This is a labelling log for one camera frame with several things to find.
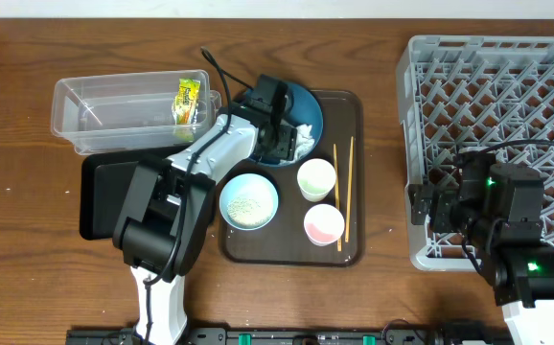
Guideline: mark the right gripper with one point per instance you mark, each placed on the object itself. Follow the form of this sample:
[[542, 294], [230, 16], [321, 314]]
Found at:
[[445, 196]]

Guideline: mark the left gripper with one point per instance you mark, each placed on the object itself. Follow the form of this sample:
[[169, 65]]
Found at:
[[286, 149]]

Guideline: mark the white napkin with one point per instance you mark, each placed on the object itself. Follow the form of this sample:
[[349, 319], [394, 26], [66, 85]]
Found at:
[[304, 141]]

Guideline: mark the dark blue plate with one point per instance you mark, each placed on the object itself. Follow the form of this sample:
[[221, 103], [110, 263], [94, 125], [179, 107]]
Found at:
[[305, 111]]

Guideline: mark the white cup green inside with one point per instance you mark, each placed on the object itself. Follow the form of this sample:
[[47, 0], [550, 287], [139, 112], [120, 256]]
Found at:
[[316, 178]]

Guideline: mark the light blue bowl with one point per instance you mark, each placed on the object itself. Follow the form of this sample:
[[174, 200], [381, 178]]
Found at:
[[248, 202]]

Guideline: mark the wooden chopstick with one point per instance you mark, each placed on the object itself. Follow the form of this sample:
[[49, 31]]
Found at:
[[349, 190], [337, 196]]

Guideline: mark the yellow green snack wrapper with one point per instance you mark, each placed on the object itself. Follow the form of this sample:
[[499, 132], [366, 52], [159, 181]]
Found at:
[[185, 101]]

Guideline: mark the white cup pink inside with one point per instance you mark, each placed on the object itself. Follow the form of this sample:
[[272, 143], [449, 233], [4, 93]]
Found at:
[[323, 224]]

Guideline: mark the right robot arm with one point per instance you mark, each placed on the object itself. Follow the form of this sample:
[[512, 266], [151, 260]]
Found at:
[[496, 208]]

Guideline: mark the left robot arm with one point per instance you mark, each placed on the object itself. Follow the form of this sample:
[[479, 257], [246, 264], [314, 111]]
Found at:
[[163, 221]]

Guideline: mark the grey dishwasher rack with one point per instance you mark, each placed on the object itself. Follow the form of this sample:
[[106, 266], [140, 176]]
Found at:
[[460, 92]]

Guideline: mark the black waste tray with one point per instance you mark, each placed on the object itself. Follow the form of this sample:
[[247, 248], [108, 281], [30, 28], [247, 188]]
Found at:
[[105, 179]]

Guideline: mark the brown plastic tray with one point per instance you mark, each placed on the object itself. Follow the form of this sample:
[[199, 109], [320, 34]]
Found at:
[[284, 241]]

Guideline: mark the clear plastic bin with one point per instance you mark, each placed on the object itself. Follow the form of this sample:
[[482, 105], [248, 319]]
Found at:
[[130, 111]]

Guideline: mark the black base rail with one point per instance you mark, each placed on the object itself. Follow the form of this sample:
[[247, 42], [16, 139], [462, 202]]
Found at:
[[448, 334]]

